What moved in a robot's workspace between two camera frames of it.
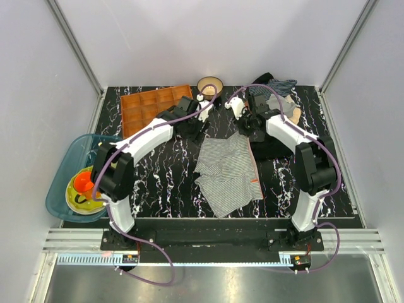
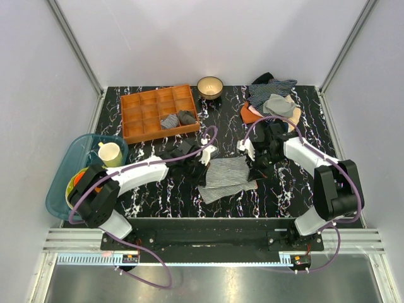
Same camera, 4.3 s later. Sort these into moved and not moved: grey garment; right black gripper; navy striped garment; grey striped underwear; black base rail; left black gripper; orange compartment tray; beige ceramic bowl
Moved: grey striped underwear; left black gripper; right black gripper
Not moved: beige ceramic bowl; orange compartment tray; navy striped garment; black base rail; grey garment
